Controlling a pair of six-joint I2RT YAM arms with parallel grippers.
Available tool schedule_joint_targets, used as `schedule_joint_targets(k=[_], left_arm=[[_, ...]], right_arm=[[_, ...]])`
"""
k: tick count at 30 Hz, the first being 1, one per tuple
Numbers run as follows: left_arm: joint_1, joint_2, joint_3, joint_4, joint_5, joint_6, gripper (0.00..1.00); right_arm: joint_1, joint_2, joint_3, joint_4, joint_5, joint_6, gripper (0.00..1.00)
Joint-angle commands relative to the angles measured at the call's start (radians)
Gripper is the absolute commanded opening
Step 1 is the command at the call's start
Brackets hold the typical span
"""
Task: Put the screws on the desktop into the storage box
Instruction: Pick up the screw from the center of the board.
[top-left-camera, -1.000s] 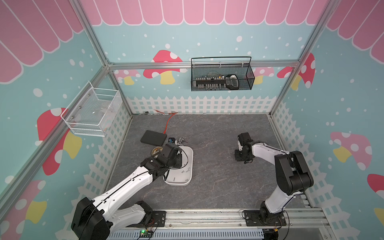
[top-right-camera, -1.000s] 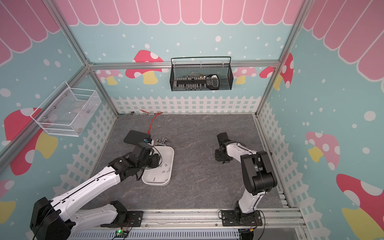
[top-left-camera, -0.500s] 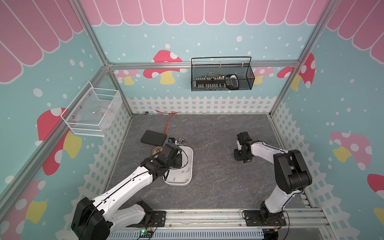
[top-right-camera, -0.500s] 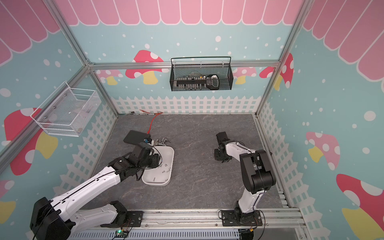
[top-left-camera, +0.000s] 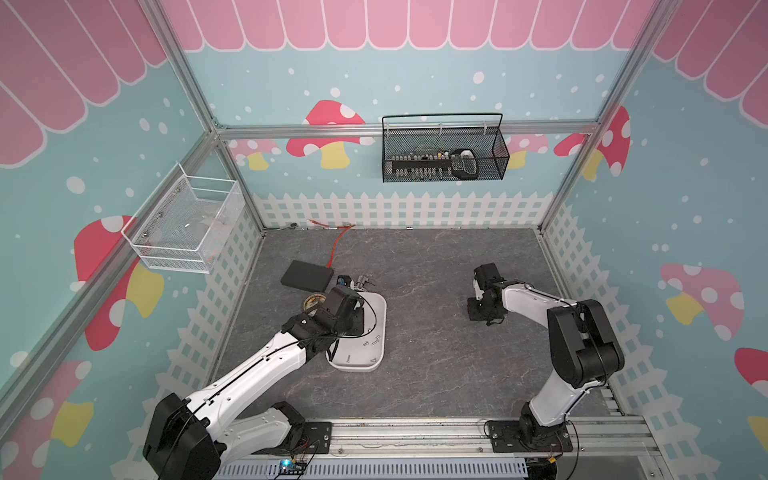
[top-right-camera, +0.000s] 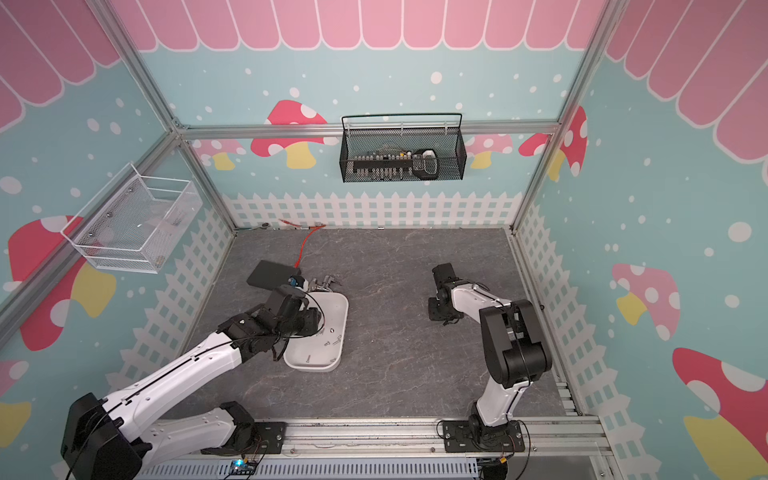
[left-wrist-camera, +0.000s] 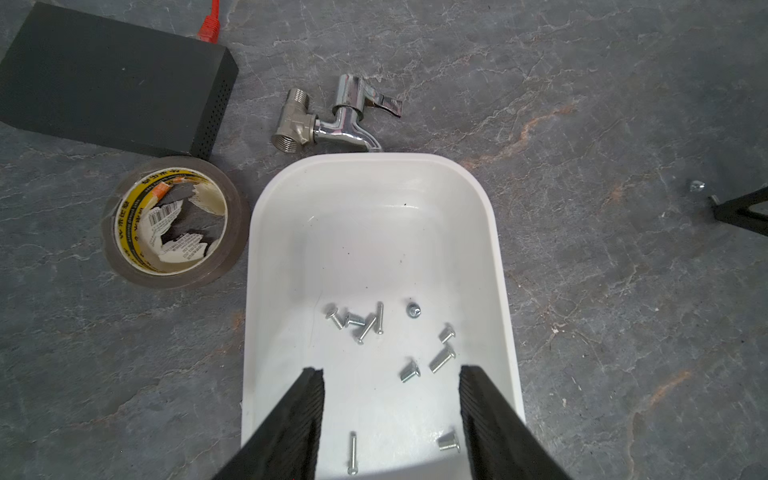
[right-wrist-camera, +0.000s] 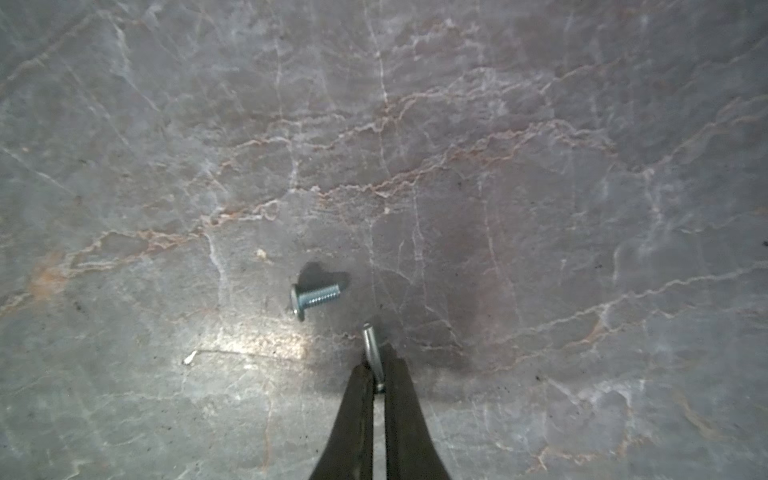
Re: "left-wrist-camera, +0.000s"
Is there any white plastic storage box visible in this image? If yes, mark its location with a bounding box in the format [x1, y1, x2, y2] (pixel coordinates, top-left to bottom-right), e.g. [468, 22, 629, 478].
[241, 153, 522, 479]

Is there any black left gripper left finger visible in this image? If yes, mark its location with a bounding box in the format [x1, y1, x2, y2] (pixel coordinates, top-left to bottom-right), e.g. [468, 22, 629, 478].
[214, 368, 325, 480]

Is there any silver nut in box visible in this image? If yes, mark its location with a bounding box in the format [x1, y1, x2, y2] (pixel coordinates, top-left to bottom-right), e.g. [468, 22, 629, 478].
[406, 302, 422, 319]

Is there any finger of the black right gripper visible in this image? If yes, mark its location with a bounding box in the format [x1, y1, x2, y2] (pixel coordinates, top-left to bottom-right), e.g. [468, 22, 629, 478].
[710, 186, 768, 236]

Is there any tape roll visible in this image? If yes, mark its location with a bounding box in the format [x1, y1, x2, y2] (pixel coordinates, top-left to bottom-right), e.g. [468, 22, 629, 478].
[101, 156, 250, 289]

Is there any red cable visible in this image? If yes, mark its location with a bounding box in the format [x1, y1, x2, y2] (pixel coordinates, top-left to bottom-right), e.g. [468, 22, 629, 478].
[197, 0, 222, 44]

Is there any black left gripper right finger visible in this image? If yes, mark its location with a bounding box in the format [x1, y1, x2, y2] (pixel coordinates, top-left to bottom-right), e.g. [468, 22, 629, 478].
[459, 365, 569, 480]

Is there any black flat pad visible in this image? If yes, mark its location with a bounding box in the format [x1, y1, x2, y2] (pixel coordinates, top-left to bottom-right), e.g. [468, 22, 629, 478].
[1, 1, 238, 160]

